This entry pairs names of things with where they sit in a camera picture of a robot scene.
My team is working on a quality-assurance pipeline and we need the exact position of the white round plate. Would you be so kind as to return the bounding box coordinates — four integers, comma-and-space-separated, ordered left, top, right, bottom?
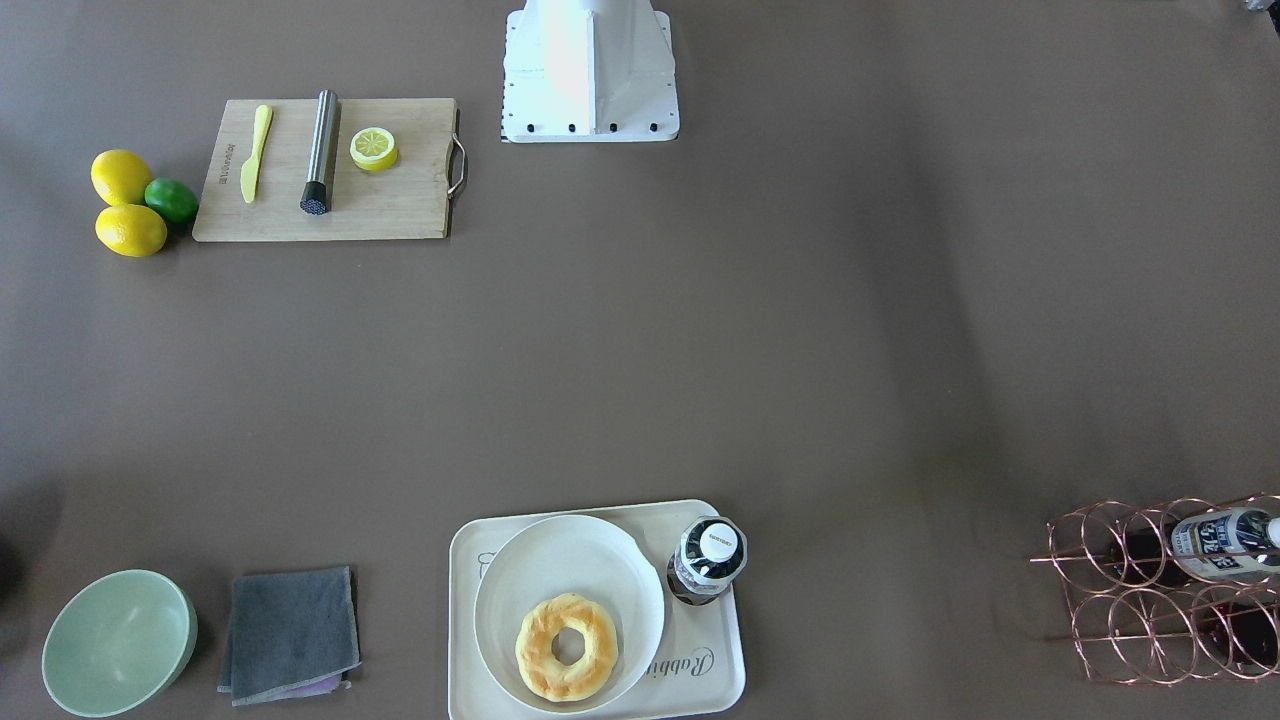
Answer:
474, 515, 666, 717

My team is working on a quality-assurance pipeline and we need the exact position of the glazed ring donut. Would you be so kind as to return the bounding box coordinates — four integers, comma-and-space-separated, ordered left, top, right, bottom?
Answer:
515, 592, 620, 703

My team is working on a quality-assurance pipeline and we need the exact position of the dark tea bottle on tray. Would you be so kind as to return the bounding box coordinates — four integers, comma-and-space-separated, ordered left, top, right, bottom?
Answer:
666, 516, 748, 607

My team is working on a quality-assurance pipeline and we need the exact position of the cream rabbit tray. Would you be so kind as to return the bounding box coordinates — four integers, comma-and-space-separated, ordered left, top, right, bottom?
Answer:
448, 498, 746, 719

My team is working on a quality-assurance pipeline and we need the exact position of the wooden cutting board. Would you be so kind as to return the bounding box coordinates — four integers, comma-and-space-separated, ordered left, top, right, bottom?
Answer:
192, 97, 460, 243

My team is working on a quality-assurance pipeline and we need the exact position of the half lemon slice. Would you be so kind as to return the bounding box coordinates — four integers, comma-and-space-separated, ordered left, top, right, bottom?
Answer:
349, 127, 399, 173

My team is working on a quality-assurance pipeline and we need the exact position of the steel muddler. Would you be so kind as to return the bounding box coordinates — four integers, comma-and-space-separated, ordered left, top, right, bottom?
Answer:
300, 88, 340, 217

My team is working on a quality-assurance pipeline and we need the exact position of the grey folded cloth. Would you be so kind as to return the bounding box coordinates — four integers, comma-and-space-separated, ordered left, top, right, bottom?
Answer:
218, 565, 362, 707

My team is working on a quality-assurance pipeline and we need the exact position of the yellow plastic knife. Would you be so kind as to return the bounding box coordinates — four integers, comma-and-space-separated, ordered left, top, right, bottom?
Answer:
239, 104, 274, 204

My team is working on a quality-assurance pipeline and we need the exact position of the green lime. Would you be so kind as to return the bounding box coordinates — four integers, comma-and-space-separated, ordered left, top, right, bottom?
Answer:
143, 177, 198, 225

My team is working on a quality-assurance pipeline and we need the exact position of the lower yellow lemon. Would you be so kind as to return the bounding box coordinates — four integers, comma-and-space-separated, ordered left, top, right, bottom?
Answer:
95, 204, 168, 258

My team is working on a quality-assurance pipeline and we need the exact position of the yellow lemon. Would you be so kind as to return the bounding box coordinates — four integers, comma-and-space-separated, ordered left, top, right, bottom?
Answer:
95, 204, 168, 258
90, 149, 154, 206

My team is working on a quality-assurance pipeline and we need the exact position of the upper yellow lemon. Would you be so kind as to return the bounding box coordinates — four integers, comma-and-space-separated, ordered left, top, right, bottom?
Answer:
90, 149, 154, 206

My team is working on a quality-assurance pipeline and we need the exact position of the green ceramic bowl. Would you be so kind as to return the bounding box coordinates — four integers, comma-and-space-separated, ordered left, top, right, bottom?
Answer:
41, 569, 198, 717

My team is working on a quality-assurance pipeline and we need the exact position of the dark bottle in rack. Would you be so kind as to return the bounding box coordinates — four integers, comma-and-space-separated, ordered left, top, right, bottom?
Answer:
1103, 507, 1279, 589

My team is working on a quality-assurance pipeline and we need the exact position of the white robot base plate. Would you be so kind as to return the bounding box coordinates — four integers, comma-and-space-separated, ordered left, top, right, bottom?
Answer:
500, 1, 681, 143

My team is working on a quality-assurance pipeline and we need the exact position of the copper wire bottle rack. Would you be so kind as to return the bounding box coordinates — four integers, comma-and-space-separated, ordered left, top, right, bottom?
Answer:
1038, 495, 1277, 685

